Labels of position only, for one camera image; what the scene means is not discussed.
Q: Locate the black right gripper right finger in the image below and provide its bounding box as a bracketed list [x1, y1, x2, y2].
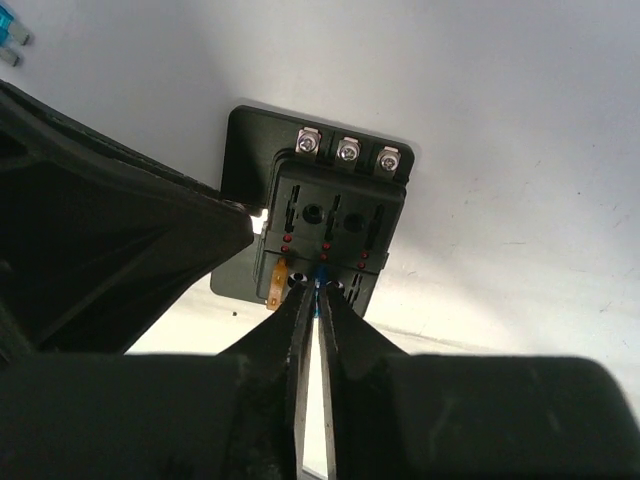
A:
[318, 285, 639, 479]

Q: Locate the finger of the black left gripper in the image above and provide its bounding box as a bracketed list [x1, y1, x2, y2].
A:
[1, 83, 253, 355]

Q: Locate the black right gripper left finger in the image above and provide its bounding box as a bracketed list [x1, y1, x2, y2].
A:
[1, 282, 314, 479]

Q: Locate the blue blade fuse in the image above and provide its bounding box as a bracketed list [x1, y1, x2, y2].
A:
[314, 265, 327, 319]
[1, 6, 32, 67]

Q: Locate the black fuse box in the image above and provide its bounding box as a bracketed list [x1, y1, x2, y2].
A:
[210, 106, 415, 315]

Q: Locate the orange fuse in box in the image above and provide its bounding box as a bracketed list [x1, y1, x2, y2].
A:
[266, 257, 288, 311]

